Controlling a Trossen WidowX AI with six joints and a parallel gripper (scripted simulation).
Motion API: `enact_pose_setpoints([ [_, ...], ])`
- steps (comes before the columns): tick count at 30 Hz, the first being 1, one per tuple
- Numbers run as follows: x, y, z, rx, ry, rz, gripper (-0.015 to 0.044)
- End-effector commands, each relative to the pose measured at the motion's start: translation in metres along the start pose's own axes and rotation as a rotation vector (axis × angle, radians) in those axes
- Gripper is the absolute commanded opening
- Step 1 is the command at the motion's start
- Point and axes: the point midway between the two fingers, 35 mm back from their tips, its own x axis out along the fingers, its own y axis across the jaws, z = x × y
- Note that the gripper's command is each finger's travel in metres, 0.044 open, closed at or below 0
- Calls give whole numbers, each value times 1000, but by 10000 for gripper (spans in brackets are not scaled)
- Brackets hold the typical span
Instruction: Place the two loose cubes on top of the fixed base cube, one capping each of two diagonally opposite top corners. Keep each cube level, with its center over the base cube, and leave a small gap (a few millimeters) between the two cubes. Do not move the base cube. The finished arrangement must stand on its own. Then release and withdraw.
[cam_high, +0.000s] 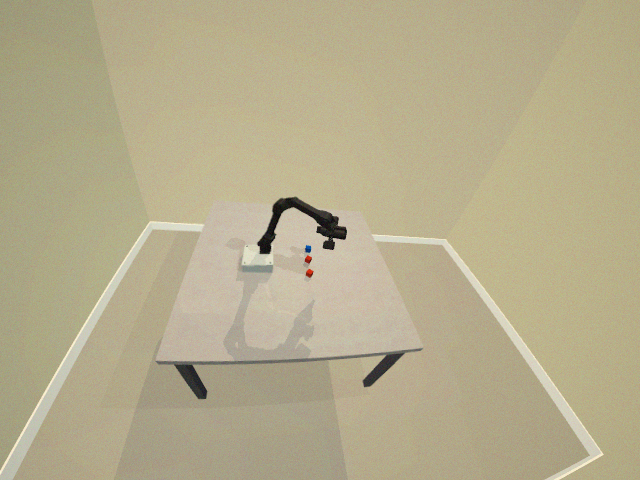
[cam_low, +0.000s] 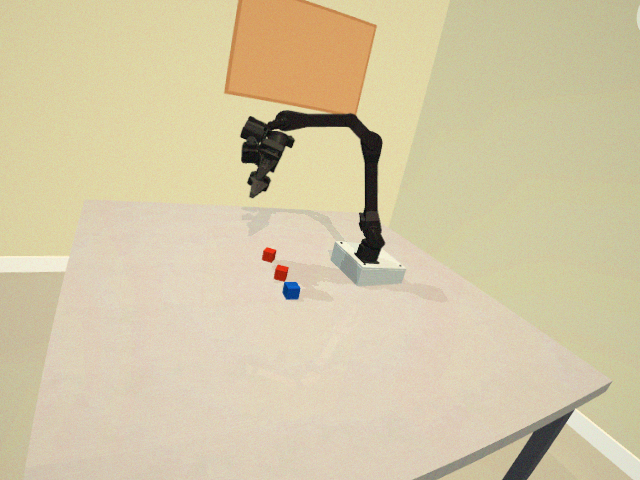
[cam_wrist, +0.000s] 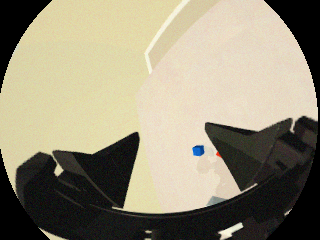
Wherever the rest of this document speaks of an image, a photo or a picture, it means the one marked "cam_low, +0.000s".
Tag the blue cube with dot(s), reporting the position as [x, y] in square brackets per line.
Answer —
[291, 290]

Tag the red cube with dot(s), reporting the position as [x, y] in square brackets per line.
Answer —
[281, 273]
[269, 255]

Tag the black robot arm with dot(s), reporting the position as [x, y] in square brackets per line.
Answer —
[255, 131]

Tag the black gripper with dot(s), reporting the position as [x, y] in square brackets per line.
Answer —
[267, 161]

